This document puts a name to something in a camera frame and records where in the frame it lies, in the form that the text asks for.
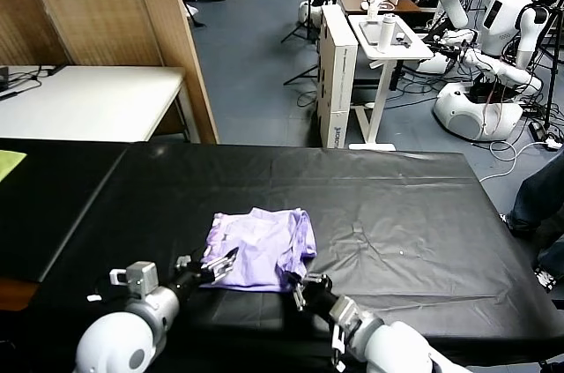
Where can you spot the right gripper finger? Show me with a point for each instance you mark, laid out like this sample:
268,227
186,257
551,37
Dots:
316,279
297,296

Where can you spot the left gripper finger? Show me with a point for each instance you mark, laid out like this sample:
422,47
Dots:
184,261
218,271

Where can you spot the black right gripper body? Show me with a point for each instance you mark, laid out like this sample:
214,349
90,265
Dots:
321,298

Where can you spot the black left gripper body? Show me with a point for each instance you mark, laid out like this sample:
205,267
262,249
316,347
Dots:
187,282

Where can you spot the purple t-shirt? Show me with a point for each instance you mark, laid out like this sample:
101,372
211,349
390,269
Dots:
260,249

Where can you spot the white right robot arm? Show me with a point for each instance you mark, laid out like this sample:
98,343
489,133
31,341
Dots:
396,346

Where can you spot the white rounded robot base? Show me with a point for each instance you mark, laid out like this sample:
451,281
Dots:
434,64

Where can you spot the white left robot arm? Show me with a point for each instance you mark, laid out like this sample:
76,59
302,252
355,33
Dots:
119,337

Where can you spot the wide black table cover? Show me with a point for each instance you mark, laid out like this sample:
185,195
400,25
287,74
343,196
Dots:
247,159

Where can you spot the narrow black table cover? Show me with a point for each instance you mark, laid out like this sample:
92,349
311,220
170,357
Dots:
53,214

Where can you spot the white table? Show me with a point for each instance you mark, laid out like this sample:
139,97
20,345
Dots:
88,99

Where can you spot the tall white cardboard box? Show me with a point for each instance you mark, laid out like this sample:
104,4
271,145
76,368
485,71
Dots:
339,82

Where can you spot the yellow-green cloth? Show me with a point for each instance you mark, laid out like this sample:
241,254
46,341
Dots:
9,163

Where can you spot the black tripod stand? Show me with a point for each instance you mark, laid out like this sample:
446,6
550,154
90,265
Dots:
304,73
307,29

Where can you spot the person in blue jeans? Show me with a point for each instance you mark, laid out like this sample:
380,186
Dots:
542,201

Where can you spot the white standing desk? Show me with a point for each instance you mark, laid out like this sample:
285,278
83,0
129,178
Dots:
416,53

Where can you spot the grey tablet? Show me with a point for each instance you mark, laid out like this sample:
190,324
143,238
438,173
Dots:
368,33

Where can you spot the white bottle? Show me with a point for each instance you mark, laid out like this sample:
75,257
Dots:
386,33

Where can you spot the black box device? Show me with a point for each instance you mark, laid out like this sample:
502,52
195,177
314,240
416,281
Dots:
2,77

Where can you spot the black power strip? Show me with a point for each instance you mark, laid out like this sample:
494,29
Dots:
535,129

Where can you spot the white round floor unit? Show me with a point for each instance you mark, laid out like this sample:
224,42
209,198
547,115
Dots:
304,11

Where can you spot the white plug adapter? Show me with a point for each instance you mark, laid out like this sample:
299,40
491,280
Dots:
553,143

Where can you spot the white gadget stand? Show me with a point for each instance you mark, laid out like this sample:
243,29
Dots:
373,5

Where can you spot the tall black tripod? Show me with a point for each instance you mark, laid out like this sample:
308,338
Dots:
551,82

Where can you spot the white humanoid robot dark chest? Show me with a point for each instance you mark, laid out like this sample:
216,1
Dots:
498,16

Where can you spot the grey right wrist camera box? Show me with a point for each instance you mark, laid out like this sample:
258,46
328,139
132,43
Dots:
344,310

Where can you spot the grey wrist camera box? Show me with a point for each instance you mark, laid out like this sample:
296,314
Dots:
141,276
344,310

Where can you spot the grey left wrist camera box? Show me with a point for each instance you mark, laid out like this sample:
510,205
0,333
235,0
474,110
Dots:
141,276

